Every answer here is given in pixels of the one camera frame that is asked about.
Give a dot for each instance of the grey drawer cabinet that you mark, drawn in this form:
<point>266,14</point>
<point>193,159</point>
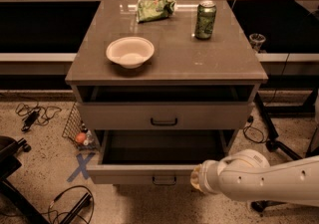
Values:
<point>182,70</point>

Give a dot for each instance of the green chip bag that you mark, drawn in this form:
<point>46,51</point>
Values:
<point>152,10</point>

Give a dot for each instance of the white paper bowl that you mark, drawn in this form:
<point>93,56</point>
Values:
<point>130,52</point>

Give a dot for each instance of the clear plastic cup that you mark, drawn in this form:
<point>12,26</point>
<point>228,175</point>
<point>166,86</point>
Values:
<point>256,40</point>

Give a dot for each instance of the grey top drawer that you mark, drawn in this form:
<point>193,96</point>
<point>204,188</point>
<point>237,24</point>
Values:
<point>162,116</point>

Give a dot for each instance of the grey drawer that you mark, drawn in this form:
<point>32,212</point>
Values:
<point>158,157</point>
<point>162,116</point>

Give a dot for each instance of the black office chair base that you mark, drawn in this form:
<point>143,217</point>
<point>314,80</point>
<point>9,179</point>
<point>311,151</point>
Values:
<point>8,165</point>

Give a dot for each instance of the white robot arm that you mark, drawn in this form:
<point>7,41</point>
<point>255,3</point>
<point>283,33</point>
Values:
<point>248,176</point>

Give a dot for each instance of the orange ball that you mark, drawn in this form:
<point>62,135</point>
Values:
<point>80,138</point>

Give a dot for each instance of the blue tape cross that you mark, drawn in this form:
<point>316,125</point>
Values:
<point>82,166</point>

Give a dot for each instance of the green soda can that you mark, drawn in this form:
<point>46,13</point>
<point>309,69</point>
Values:
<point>206,13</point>

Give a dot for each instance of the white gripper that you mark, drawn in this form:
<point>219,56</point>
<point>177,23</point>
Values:
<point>205,177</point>

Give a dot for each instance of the wire basket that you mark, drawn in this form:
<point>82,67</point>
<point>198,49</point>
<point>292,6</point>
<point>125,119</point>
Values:
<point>73,126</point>

